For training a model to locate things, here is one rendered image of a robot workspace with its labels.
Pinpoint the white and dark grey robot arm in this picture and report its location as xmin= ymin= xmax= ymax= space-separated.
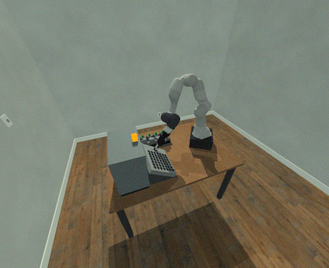
xmin=161 ymin=74 xmax=212 ymax=139

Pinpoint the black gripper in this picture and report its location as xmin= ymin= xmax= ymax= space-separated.
xmin=155 ymin=131 xmax=170 ymax=150

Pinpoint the grey control cabinet with keypad desk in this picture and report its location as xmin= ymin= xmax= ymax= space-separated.
xmin=107 ymin=127 xmax=177 ymax=197

